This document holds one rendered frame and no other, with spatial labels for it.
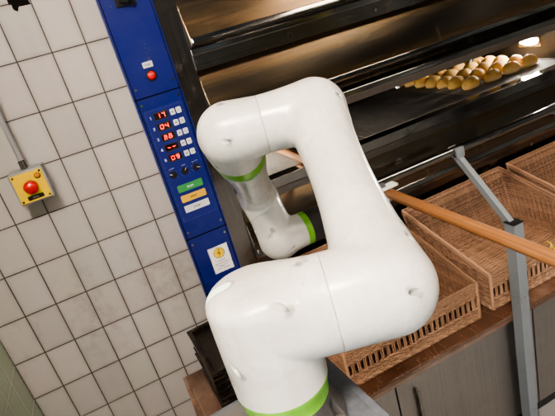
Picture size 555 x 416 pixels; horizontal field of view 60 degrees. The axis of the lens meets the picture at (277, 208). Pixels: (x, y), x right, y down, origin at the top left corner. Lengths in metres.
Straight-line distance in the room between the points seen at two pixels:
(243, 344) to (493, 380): 1.52
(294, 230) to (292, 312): 0.70
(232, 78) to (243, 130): 0.87
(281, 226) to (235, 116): 0.45
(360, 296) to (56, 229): 1.28
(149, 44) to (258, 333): 1.20
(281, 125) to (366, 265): 0.37
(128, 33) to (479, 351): 1.56
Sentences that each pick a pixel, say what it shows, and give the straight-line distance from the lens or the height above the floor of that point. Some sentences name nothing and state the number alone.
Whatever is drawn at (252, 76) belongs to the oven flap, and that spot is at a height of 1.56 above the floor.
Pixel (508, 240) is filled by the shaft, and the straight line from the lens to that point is 1.09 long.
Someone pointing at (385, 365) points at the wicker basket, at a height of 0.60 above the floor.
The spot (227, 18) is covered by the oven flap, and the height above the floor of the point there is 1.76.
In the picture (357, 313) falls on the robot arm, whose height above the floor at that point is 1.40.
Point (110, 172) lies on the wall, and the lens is 1.67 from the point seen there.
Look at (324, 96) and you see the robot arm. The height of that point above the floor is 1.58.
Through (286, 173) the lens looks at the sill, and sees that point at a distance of 1.83.
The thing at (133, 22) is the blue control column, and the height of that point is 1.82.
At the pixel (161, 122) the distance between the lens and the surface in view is 1.63.
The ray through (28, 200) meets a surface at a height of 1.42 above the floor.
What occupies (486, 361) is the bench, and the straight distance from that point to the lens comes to 1.94.
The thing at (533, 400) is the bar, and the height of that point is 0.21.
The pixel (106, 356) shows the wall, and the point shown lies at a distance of 1.91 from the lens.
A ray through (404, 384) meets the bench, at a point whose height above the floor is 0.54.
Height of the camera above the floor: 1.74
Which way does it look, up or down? 21 degrees down
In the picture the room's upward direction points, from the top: 16 degrees counter-clockwise
